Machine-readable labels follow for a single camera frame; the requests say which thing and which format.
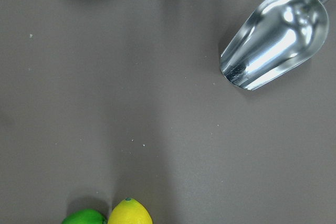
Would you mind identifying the metal ice scoop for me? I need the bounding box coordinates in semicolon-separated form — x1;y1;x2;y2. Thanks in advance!
219;0;329;91

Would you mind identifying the yellow lemon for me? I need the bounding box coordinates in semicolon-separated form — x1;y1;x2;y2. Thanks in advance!
108;198;153;224

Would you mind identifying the green lime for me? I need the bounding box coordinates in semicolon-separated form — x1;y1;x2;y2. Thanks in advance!
62;209;108;224

